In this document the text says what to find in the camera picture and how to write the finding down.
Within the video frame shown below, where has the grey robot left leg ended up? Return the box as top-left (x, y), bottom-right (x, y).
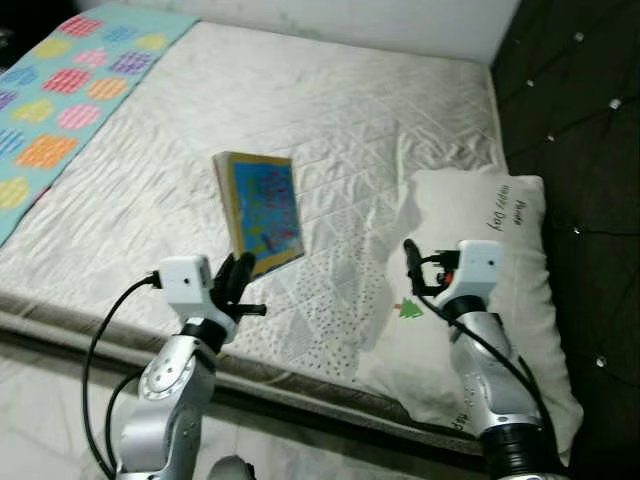
top-left (205, 455), bottom-right (257, 480)

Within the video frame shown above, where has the black short left arm cable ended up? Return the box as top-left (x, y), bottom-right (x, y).
top-left (105, 368), bottom-right (146, 471)

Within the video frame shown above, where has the white pillow with green tree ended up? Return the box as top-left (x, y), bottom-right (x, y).
top-left (355, 168), bottom-right (586, 461)

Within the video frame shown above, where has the white quilted mattress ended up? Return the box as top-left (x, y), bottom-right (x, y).
top-left (0, 20), bottom-right (521, 456)

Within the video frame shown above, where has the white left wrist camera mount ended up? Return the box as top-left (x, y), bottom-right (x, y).
top-left (158, 256), bottom-right (217, 319)

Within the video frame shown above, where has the teal blanket with colourful shapes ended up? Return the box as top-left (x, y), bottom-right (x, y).
top-left (0, 5), bottom-right (199, 246)

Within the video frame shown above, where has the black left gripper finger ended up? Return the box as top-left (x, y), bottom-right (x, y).
top-left (232, 252), bottom-right (259, 304)
top-left (210, 256), bottom-right (237, 306)

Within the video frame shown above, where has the colourful children's book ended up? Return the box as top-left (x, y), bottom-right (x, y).
top-left (213, 150), bottom-right (306, 279)

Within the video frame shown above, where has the dark tufted headboard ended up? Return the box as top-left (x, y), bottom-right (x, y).
top-left (490, 0), bottom-right (640, 480)

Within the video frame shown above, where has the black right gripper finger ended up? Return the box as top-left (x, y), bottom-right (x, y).
top-left (403, 238), bottom-right (427, 297)

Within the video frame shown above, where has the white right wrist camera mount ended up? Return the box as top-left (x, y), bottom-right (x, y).
top-left (440, 240), bottom-right (504, 313)

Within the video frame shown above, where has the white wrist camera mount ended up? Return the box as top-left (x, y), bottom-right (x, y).
top-left (158, 256), bottom-right (217, 319)
top-left (440, 240), bottom-right (504, 313)

